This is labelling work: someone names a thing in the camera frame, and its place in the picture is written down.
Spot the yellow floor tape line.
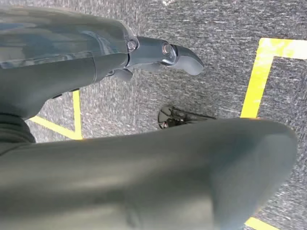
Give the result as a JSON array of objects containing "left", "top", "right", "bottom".
[
  {"left": 29, "top": 90, "right": 84, "bottom": 141},
  {"left": 240, "top": 37, "right": 307, "bottom": 119},
  {"left": 244, "top": 217, "right": 281, "bottom": 230}
]

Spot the robot left arm ribbed sleeve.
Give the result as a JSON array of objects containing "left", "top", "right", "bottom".
[{"left": 0, "top": 113, "right": 36, "bottom": 157}]

